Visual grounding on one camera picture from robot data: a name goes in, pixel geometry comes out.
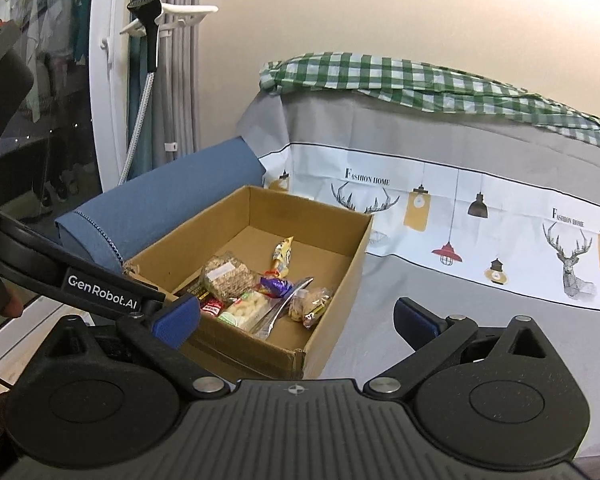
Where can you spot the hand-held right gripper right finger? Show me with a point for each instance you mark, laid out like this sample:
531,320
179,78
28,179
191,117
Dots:
416,321

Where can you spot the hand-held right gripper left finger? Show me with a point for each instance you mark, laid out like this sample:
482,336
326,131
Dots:
176,321

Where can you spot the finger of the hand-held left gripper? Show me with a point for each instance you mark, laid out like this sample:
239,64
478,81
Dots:
184,290

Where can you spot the red snack packet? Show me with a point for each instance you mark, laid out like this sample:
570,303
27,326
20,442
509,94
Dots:
211,306

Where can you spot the clear peanut brittle packet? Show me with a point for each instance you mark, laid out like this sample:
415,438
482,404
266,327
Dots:
227,277

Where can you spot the pale rice crisp bar packet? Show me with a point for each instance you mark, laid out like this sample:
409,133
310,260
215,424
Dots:
247,310

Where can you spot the purple snack packet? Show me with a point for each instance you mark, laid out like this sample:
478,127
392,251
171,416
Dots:
276,286

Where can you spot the silver foil snack packet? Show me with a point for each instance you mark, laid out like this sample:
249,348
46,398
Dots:
280,307

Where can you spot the yellow snack bar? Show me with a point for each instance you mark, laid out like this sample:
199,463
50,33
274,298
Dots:
283,256

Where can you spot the clear red-ended candy packet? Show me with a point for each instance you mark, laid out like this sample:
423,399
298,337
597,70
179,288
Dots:
310,305

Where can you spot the cardboard box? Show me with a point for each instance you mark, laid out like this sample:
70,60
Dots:
310,220

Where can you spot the person's left hand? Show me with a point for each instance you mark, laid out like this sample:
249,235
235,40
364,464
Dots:
12,305

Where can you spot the blue bolster pillow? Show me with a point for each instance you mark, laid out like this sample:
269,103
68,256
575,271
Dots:
170,195

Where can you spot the grey curtain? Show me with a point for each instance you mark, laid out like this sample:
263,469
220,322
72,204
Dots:
180,85

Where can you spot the green checked cloth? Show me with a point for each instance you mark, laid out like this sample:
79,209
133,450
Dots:
405,80

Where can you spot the white door frame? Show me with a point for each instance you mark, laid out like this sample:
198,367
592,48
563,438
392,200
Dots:
107,85

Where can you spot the white wall hanger bracket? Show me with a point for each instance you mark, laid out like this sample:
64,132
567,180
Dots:
185,14

